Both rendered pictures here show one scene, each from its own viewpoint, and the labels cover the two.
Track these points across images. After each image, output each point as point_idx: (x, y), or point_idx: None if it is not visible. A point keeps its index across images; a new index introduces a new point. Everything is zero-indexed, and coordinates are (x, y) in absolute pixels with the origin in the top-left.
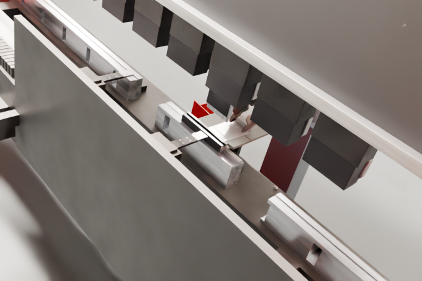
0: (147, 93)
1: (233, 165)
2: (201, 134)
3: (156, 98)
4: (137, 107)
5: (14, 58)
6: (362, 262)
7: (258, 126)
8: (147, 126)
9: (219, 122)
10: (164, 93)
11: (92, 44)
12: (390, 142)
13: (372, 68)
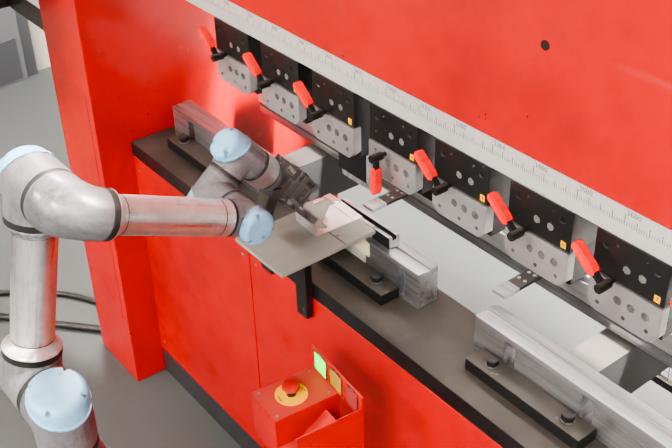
0: (462, 365)
1: (326, 195)
2: (371, 204)
3: (442, 356)
4: (471, 328)
5: None
6: (208, 129)
7: (278, 232)
8: (448, 296)
9: (341, 228)
10: (429, 372)
11: (603, 383)
12: None
13: None
